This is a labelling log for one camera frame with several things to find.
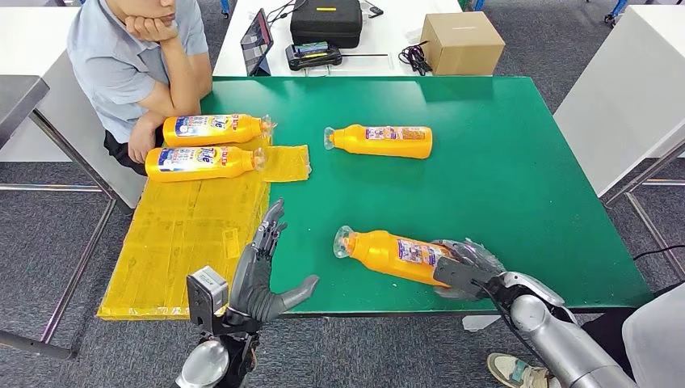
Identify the person's left hand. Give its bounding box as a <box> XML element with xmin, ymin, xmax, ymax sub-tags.
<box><xmin>127</xmin><ymin>128</ymin><xmax>162</xmax><ymax>166</ymax></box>

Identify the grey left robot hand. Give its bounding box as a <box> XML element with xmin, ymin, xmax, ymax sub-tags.
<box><xmin>227</xmin><ymin>198</ymin><xmax>321</xmax><ymax>325</ymax></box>

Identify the person's right hand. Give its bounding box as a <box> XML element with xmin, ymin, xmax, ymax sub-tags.
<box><xmin>124</xmin><ymin>15</ymin><xmax>179</xmax><ymax>44</ymax></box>

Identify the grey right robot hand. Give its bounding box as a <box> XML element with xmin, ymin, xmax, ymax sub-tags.
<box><xmin>429</xmin><ymin>238</ymin><xmax>507</xmax><ymax>302</ymax></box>

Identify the orange detergent bottle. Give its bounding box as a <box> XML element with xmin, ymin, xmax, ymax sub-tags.
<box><xmin>144</xmin><ymin>145</ymin><xmax>267</xmax><ymax>183</ymax></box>
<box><xmin>323</xmin><ymin>124</ymin><xmax>434</xmax><ymax>161</ymax></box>
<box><xmin>332</xmin><ymin>225</ymin><xmax>461</xmax><ymax>290</ymax></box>
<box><xmin>162</xmin><ymin>113</ymin><xmax>278</xmax><ymax>149</ymax></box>

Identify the person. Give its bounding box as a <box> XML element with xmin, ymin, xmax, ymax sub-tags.
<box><xmin>485</xmin><ymin>280</ymin><xmax>685</xmax><ymax>388</ymax></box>
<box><xmin>66</xmin><ymin>0</ymin><xmax>213</xmax><ymax>178</ymax></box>

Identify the white table foot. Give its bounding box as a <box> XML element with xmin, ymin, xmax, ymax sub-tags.
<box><xmin>462</xmin><ymin>315</ymin><xmax>502</xmax><ymax>333</ymax></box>

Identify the yellow taped cardboard sheet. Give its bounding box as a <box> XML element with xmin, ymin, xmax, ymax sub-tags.
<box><xmin>96</xmin><ymin>136</ymin><xmax>313</xmax><ymax>323</ymax></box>

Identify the black tablet on stand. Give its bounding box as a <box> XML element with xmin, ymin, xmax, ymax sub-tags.
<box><xmin>240</xmin><ymin>7</ymin><xmax>275</xmax><ymax>77</ymax></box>

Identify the white table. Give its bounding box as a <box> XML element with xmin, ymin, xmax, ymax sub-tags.
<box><xmin>553</xmin><ymin>4</ymin><xmax>685</xmax><ymax>280</ymax></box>
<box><xmin>0</xmin><ymin>5</ymin><xmax>148</xmax><ymax>211</ymax></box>
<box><xmin>212</xmin><ymin>0</ymin><xmax>464</xmax><ymax>78</ymax></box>

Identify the black handheld controller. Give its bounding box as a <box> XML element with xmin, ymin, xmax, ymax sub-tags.
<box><xmin>284</xmin><ymin>40</ymin><xmax>344</xmax><ymax>72</ymax></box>

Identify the black carrying case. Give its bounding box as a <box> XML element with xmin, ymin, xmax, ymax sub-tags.
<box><xmin>289</xmin><ymin>0</ymin><xmax>364</xmax><ymax>49</ymax></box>

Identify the brown cardboard box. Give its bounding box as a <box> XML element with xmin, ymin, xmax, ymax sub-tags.
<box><xmin>420</xmin><ymin>11</ymin><xmax>506</xmax><ymax>77</ymax></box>

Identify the blue wheeled base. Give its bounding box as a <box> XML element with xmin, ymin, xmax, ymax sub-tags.
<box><xmin>603</xmin><ymin>0</ymin><xmax>632</xmax><ymax>27</ymax></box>

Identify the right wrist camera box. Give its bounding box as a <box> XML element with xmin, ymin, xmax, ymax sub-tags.
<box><xmin>432</xmin><ymin>256</ymin><xmax>502</xmax><ymax>301</ymax></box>

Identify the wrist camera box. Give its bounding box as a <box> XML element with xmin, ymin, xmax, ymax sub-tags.
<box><xmin>432</xmin><ymin>256</ymin><xmax>502</xmax><ymax>301</ymax></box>
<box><xmin>186</xmin><ymin>266</ymin><xmax>230</xmax><ymax>335</ymax></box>

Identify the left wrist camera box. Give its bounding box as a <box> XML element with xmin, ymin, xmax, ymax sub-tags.
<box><xmin>186</xmin><ymin>266</ymin><xmax>230</xmax><ymax>335</ymax></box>

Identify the thin black cable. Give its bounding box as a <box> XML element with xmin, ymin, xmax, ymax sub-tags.
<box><xmin>266</xmin><ymin>0</ymin><xmax>309</xmax><ymax>27</ymax></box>

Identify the grey desk with metal frame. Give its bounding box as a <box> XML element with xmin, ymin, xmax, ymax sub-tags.
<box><xmin>0</xmin><ymin>74</ymin><xmax>119</xmax><ymax>361</ymax></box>

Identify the black floor cable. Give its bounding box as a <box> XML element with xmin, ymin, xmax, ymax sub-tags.
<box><xmin>632</xmin><ymin>243</ymin><xmax>685</xmax><ymax>262</ymax></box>

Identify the black cable bundle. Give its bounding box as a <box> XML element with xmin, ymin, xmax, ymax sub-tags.
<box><xmin>397</xmin><ymin>40</ymin><xmax>434</xmax><ymax>77</ymax></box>

